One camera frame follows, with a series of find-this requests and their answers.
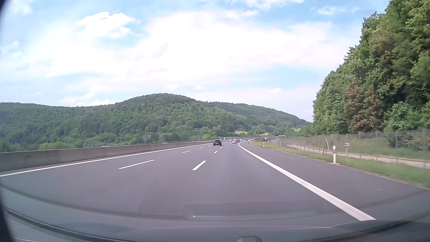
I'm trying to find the grey asphalt road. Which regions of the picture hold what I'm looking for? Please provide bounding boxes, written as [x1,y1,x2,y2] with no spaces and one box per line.
[0,140,430,232]

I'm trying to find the wooded hill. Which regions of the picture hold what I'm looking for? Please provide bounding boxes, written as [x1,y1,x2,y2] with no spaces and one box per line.
[0,93,311,152]

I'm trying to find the car's own bonnet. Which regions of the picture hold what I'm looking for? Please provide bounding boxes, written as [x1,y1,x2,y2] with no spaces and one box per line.
[0,208,430,242]

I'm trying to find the road markings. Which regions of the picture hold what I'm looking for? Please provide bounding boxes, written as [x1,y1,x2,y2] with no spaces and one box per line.
[0,140,376,221]

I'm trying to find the grey concrete barrier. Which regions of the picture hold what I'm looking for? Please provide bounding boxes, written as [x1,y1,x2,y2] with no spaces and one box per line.
[0,140,215,173]

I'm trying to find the grass bank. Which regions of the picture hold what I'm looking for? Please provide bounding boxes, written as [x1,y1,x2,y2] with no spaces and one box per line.
[279,134,430,161]

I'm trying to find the wood of green trees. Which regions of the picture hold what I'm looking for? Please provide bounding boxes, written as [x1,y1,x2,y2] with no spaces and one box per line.
[312,0,430,136]

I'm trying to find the grass verge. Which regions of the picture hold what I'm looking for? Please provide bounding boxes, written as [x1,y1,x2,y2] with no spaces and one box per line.
[251,140,430,188]

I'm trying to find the wire mesh fence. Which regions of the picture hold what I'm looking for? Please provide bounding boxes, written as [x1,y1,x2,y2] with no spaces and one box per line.
[269,128,430,162]

